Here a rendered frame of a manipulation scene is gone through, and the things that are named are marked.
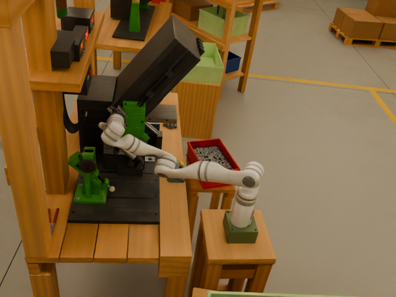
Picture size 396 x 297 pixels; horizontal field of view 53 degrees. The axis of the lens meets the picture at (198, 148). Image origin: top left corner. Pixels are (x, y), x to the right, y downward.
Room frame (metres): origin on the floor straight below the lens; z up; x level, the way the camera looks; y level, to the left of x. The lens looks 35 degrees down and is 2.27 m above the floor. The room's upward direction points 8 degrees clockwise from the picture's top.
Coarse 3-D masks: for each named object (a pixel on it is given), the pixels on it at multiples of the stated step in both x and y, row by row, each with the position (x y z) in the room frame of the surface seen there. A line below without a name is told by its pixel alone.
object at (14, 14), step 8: (0, 0) 1.03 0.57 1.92; (8, 0) 1.04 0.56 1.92; (16, 0) 1.11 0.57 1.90; (24, 0) 1.18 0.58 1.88; (32, 0) 1.26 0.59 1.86; (0, 8) 1.03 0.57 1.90; (8, 8) 1.03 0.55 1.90; (16, 8) 1.10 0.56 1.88; (24, 8) 1.17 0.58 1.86; (0, 16) 1.03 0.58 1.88; (8, 16) 1.03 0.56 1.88; (16, 16) 1.09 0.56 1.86; (0, 24) 1.03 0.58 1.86; (8, 24) 1.03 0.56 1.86
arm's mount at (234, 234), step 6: (228, 210) 1.41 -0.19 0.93; (228, 216) 1.37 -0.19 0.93; (228, 222) 1.33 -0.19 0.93; (252, 222) 1.36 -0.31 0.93; (228, 228) 1.31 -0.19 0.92; (234, 228) 1.30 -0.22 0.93; (240, 228) 1.31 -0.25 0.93; (246, 228) 1.31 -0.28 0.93; (252, 228) 1.32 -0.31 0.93; (228, 234) 1.29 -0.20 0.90; (234, 234) 1.28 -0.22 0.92; (240, 234) 1.29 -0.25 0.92; (246, 234) 1.29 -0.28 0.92; (252, 234) 1.30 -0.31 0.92; (228, 240) 1.28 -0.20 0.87; (234, 240) 1.28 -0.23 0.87; (240, 240) 1.29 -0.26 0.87; (246, 240) 1.29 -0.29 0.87; (252, 240) 1.30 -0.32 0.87
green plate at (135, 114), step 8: (128, 104) 1.73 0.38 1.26; (136, 104) 1.74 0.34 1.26; (144, 104) 1.75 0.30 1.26; (128, 112) 1.72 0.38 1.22; (136, 112) 1.73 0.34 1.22; (144, 112) 1.74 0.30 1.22; (128, 120) 1.71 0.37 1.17; (136, 120) 1.72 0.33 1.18; (144, 120) 1.72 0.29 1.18; (128, 128) 1.70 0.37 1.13; (136, 128) 1.71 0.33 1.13; (136, 136) 1.69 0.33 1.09
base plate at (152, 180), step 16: (96, 160) 1.69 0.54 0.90; (80, 176) 1.54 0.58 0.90; (112, 176) 1.58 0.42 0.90; (128, 176) 1.60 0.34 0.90; (144, 176) 1.61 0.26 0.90; (112, 192) 1.46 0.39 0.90; (128, 192) 1.47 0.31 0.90; (144, 192) 1.49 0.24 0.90; (80, 208) 1.32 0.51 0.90; (96, 208) 1.33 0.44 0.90; (112, 208) 1.35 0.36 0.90; (128, 208) 1.36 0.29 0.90; (144, 208) 1.38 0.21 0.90; (144, 224) 1.29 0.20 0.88
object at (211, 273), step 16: (192, 272) 1.45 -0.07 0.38; (208, 272) 1.18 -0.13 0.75; (224, 272) 1.21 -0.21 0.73; (240, 272) 1.22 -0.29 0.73; (256, 272) 1.22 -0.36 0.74; (192, 288) 1.41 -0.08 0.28; (208, 288) 1.18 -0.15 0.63; (224, 288) 1.48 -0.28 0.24; (240, 288) 1.47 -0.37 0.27; (256, 288) 1.22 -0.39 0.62
